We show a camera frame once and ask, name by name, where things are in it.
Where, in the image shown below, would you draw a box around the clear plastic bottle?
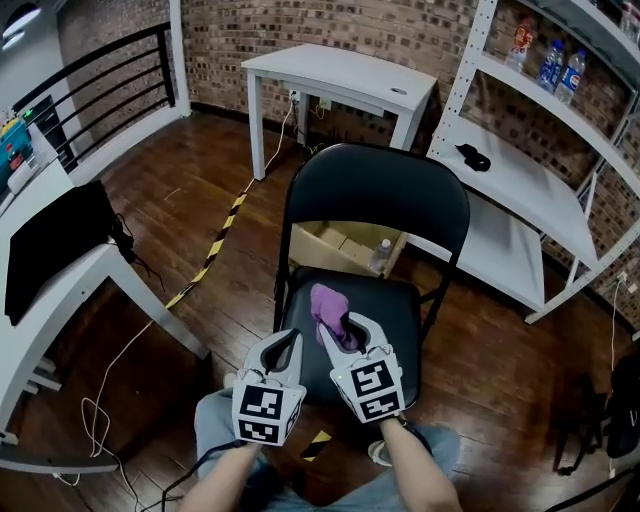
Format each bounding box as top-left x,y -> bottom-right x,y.
368,238 -> 393,275

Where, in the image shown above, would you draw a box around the person's left leg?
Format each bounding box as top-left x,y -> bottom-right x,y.
193,387 -> 301,512

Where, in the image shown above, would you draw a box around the white plastic device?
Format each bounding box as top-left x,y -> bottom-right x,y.
5,158 -> 40,195

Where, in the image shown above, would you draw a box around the person's leg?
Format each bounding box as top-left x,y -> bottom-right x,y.
193,387 -> 301,512
299,424 -> 461,512

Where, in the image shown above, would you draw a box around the open cardboard box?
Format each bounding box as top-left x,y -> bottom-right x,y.
288,222 -> 409,279

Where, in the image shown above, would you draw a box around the blue label plastic bottle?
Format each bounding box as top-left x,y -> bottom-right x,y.
537,39 -> 566,94
553,48 -> 587,106

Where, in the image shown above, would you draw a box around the person's left forearm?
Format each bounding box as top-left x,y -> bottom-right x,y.
182,442 -> 264,512

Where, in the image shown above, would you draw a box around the teal box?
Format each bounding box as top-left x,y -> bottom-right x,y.
0,117 -> 31,196

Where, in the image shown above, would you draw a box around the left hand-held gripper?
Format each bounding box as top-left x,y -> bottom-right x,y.
232,328 -> 307,447

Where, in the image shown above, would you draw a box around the black metal stand legs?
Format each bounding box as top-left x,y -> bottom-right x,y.
544,469 -> 640,512

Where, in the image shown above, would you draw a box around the white metal shelf rack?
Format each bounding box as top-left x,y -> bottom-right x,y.
424,0 -> 640,325

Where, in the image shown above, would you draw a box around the person's right leg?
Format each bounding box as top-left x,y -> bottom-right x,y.
299,424 -> 461,512

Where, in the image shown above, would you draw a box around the black cord bundle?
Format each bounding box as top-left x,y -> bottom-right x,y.
109,212 -> 166,291

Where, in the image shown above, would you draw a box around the short yellow black tape strip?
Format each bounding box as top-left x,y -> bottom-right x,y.
301,429 -> 332,462

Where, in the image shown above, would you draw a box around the black fabric bag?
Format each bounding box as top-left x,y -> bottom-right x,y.
3,179 -> 119,327

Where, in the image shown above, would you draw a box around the black electronic box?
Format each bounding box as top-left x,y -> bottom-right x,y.
22,97 -> 76,171

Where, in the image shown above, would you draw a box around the long white floor cable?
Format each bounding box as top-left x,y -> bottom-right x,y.
82,89 -> 301,512

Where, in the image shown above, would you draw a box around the red label plastic bottle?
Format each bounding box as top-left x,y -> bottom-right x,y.
504,18 -> 535,74

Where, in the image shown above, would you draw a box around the purple cloth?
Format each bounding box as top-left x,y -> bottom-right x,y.
309,283 -> 359,351

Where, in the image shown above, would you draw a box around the small white table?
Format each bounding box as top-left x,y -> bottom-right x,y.
240,42 -> 440,182

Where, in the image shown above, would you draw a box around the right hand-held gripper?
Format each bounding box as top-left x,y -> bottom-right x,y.
318,312 -> 405,425

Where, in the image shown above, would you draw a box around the white desk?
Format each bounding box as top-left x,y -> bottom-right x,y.
0,119 -> 211,476

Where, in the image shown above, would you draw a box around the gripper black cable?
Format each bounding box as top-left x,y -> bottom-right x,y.
139,439 -> 239,512
399,418 -> 432,454

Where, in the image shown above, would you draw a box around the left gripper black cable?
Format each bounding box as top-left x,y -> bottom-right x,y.
139,439 -> 239,512

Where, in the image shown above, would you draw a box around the long yellow black floor tape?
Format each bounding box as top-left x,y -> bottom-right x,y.
164,192 -> 249,311

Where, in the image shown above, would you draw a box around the black folding chair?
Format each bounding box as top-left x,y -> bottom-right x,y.
272,143 -> 472,351

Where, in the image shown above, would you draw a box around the thin white wall cable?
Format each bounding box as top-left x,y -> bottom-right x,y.
609,279 -> 624,371

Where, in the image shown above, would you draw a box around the black metal railing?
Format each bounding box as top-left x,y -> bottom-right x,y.
12,20 -> 179,174

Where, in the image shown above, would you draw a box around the white steel column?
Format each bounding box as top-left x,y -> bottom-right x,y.
168,0 -> 194,119

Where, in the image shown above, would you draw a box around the black strap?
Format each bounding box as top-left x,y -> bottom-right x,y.
454,143 -> 492,172

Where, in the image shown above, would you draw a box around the black backpack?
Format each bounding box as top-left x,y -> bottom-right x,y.
607,354 -> 640,459

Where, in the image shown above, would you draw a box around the person's right forearm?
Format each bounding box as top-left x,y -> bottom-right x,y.
379,417 -> 464,512

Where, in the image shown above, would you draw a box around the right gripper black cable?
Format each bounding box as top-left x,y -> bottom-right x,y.
399,418 -> 432,454

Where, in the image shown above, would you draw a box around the person's right white shoe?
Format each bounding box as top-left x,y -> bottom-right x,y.
367,439 -> 394,469

